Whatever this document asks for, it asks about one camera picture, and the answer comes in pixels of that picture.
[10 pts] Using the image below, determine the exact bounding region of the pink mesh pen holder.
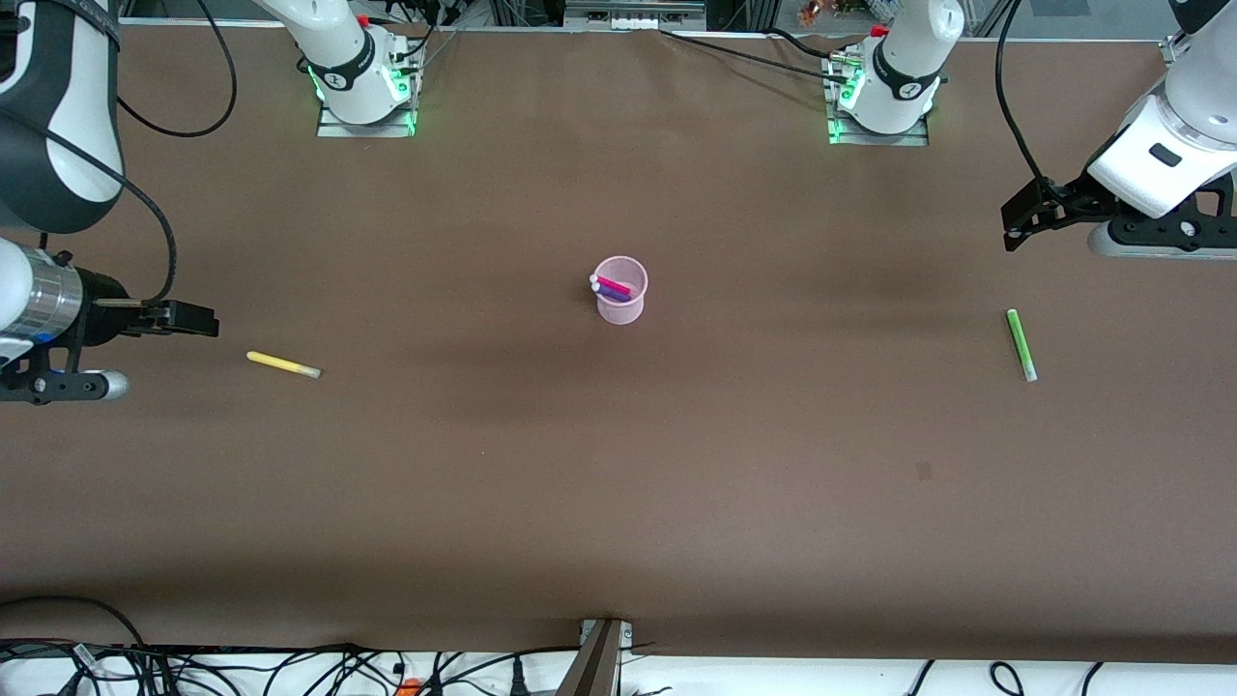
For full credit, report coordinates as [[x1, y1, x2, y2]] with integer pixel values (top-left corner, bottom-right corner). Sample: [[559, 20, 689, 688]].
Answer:
[[590, 255, 647, 326]]

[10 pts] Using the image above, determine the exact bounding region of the yellow marker pen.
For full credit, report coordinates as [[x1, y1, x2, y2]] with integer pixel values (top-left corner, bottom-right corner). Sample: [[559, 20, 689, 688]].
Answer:
[[246, 350, 322, 379]]

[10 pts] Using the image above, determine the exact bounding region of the green marker pen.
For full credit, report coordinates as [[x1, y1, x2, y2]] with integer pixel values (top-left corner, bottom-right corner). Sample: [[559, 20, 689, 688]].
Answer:
[[1006, 308, 1040, 383]]

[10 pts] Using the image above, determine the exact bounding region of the white power strip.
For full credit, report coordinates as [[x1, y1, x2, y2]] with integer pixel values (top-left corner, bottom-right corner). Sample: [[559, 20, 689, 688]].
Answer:
[[563, 0, 708, 32]]

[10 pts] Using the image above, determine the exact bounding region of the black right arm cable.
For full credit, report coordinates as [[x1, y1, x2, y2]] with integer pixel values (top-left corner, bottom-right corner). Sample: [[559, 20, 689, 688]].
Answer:
[[0, 0, 239, 303]]

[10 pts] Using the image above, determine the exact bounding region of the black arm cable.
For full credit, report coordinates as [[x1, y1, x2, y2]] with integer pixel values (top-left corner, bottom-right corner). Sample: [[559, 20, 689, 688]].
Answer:
[[994, 0, 1050, 187], [0, 0, 239, 303]]

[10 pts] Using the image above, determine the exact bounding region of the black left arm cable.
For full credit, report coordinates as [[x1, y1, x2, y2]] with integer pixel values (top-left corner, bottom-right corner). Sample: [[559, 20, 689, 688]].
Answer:
[[994, 0, 1050, 187]]

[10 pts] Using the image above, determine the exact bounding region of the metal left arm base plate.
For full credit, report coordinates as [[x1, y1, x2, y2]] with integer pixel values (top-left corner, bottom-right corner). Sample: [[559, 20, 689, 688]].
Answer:
[[827, 108, 931, 148]]

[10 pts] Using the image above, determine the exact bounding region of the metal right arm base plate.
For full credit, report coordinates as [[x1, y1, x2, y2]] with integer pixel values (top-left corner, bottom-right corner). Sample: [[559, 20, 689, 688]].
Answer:
[[316, 97, 419, 138]]

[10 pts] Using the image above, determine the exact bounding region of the thin black table cable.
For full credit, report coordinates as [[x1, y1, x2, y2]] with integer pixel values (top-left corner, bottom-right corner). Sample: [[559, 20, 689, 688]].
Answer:
[[659, 27, 856, 86]]

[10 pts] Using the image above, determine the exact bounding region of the black arched cable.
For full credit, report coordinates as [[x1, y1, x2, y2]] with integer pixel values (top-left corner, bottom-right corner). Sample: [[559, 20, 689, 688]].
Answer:
[[0, 594, 148, 651]]

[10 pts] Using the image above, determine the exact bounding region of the dark camera mount post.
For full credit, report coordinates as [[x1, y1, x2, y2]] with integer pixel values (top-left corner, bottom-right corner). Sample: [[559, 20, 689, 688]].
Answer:
[[559, 619, 635, 696]]

